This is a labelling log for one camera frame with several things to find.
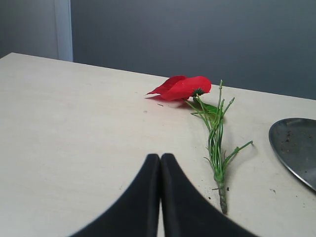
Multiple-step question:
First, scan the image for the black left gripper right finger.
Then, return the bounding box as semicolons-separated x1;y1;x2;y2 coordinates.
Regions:
160;153;255;237

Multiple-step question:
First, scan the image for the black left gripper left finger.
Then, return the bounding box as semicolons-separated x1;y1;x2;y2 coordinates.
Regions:
72;154;160;237

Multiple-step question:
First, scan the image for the red artificial anthurium plant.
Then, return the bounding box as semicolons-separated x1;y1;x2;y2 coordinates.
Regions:
147;76;253;215

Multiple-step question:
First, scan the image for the round steel plate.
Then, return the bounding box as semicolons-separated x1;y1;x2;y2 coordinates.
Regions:
268;118;316;192

